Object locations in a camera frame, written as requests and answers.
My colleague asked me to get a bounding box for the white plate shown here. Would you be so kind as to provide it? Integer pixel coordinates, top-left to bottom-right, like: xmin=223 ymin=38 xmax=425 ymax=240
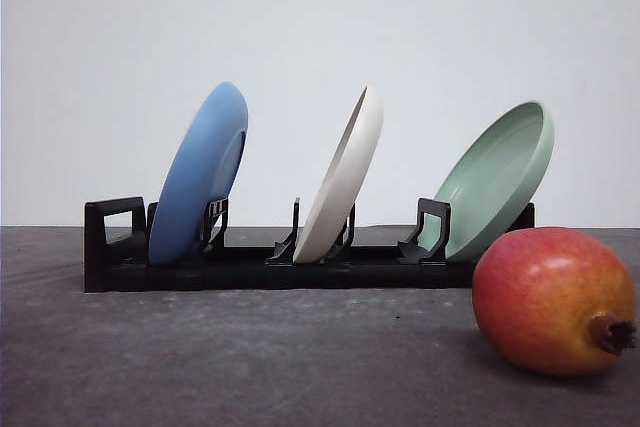
xmin=294 ymin=87 xmax=384 ymax=264

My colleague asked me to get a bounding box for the red yellow pomegranate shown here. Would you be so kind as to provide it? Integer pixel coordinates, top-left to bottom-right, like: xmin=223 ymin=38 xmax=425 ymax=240
xmin=472 ymin=226 xmax=638 ymax=377

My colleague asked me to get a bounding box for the blue plate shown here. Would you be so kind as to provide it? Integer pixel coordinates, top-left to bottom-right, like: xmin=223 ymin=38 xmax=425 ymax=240
xmin=148 ymin=82 xmax=249 ymax=266

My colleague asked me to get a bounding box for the green plate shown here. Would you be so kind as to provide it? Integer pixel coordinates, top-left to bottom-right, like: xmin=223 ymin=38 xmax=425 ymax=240
xmin=419 ymin=101 xmax=555 ymax=263

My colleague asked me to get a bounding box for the black dish rack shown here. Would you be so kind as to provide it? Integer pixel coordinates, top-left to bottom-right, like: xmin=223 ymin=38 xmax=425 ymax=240
xmin=84 ymin=197 xmax=536 ymax=293

